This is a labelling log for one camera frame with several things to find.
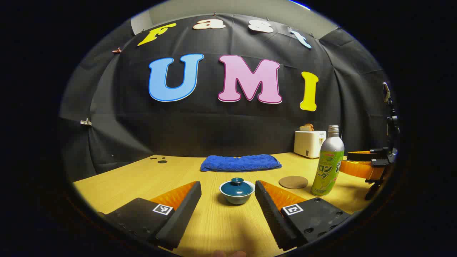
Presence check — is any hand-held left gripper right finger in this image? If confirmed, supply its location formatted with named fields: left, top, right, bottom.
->
left=255, top=180, right=352, bottom=251

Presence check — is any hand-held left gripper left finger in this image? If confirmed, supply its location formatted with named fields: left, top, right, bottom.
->
left=98, top=181, right=202, bottom=251

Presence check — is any teal ceramic teacup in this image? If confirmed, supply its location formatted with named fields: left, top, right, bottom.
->
left=219, top=180, right=256, bottom=205

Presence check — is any silver green water bottle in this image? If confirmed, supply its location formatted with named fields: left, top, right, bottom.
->
left=311, top=125, right=345, bottom=196

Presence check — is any round brown coaster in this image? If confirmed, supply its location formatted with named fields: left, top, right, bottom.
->
left=278, top=176, right=308, bottom=190

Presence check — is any blue folded towel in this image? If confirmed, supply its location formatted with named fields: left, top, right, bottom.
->
left=200, top=154, right=282, bottom=172

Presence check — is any cream white toaster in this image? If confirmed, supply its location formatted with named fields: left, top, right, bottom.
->
left=294, top=130, right=327, bottom=159

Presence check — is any black backdrop cloth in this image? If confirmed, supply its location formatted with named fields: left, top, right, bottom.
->
left=59, top=14, right=397, bottom=182

